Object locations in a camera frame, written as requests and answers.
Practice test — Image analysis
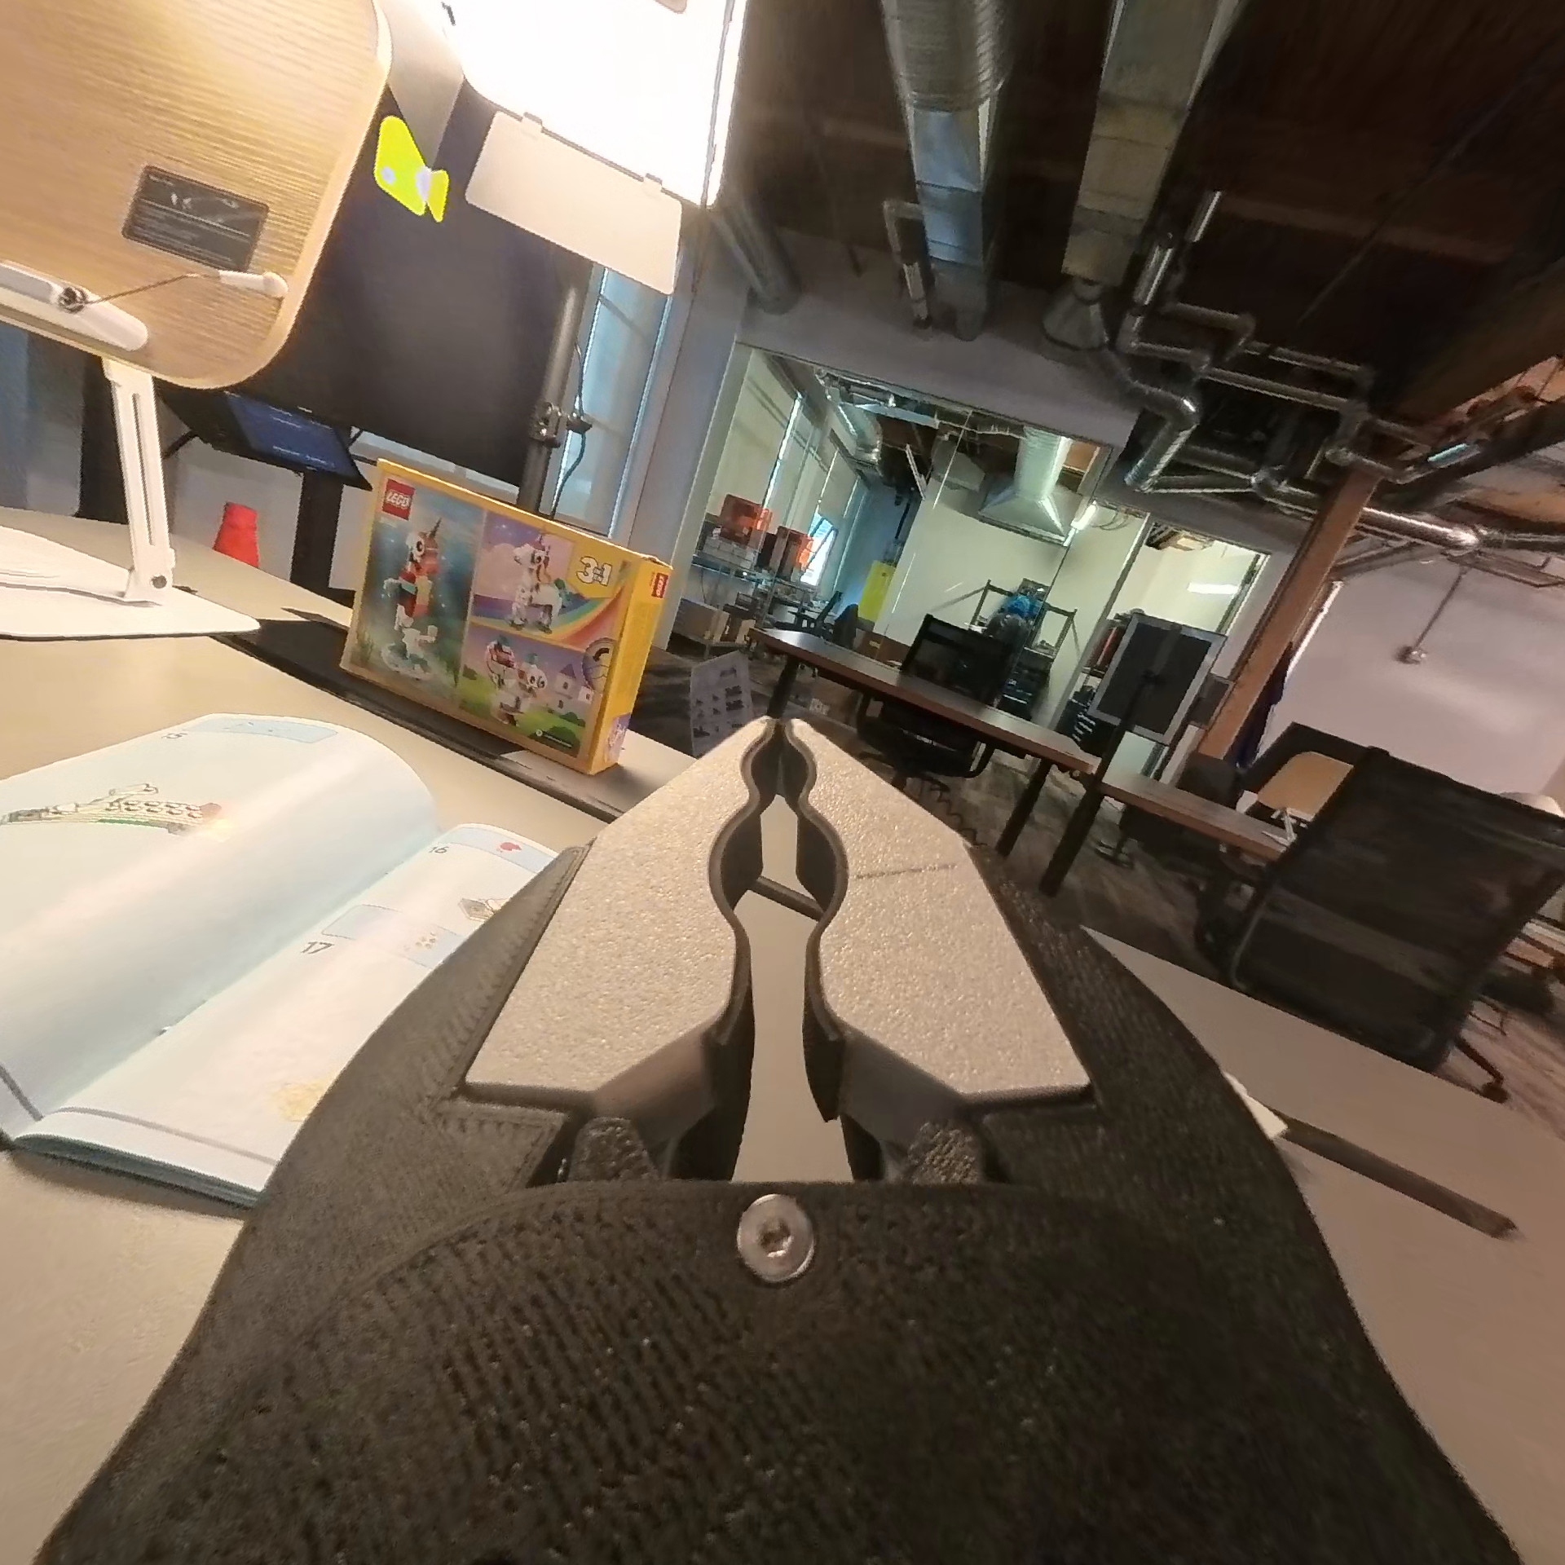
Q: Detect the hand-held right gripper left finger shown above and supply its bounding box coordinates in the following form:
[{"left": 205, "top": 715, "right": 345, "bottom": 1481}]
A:
[{"left": 464, "top": 719, "right": 786, "bottom": 1096}]

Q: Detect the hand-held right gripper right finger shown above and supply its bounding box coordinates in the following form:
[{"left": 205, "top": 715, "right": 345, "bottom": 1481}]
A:
[{"left": 786, "top": 719, "right": 1094, "bottom": 1105}]

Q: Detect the yellow lego set box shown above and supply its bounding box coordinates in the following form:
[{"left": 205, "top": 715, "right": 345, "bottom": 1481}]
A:
[{"left": 339, "top": 458, "right": 675, "bottom": 777}]

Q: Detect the open lego instruction booklet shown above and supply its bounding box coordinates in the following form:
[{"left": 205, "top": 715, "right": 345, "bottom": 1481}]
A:
[{"left": 0, "top": 715, "right": 565, "bottom": 1205}]

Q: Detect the printed paper sign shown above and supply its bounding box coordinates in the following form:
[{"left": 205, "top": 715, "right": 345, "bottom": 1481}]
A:
[{"left": 684, "top": 648, "right": 756, "bottom": 760}]

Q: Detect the short dark table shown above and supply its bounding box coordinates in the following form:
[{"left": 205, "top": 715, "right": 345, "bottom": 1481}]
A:
[{"left": 1040, "top": 769, "right": 1299, "bottom": 894}]

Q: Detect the black office chair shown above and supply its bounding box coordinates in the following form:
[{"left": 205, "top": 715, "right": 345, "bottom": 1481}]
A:
[{"left": 855, "top": 611, "right": 1017, "bottom": 784}]

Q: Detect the long dark table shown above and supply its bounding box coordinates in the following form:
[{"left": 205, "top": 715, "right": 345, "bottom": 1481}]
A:
[{"left": 749, "top": 620, "right": 1105, "bottom": 857}]

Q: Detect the grey framed monitor on stand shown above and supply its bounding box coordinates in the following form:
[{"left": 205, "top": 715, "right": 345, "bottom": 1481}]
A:
[{"left": 1086, "top": 609, "right": 1230, "bottom": 747}]

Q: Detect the black mesh chair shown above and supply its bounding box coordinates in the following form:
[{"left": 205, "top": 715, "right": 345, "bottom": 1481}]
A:
[{"left": 1196, "top": 745, "right": 1565, "bottom": 1103}]

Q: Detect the silver vent hood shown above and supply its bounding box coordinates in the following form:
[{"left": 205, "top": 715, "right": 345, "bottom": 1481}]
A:
[{"left": 978, "top": 429, "right": 1109, "bottom": 540}]

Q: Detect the wooden support column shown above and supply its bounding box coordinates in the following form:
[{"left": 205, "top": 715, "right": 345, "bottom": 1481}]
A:
[{"left": 1204, "top": 470, "right": 1373, "bottom": 784}]

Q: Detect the grey light stand pole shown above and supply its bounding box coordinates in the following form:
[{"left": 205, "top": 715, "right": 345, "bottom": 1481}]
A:
[{"left": 520, "top": 287, "right": 594, "bottom": 522}]

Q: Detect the grey ceiling pipe run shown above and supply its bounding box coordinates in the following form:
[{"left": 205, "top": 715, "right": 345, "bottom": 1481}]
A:
[{"left": 1118, "top": 196, "right": 1565, "bottom": 551}]

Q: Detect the dark blue backdrop panel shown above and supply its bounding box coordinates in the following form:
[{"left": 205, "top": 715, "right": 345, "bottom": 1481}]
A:
[{"left": 250, "top": 62, "right": 589, "bottom": 490}]

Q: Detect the bright studio light panel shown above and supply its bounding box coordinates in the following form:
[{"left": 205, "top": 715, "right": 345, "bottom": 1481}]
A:
[{"left": 421, "top": 0, "right": 751, "bottom": 294}]

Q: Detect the white stand with wooden board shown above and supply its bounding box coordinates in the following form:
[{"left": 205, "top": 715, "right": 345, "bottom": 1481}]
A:
[{"left": 0, "top": 0, "right": 393, "bottom": 639}]

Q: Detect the tilted black monitor on post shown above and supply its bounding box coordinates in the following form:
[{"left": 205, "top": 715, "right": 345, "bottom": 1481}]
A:
[{"left": 183, "top": 391, "right": 375, "bottom": 613}]

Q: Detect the silver round air duct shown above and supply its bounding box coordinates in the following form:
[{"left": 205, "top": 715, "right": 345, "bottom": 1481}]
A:
[{"left": 879, "top": 0, "right": 1017, "bottom": 337}]

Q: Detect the insulated rectangular air duct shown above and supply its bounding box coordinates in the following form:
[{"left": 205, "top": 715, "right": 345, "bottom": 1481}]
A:
[{"left": 1045, "top": 0, "right": 1261, "bottom": 350}]

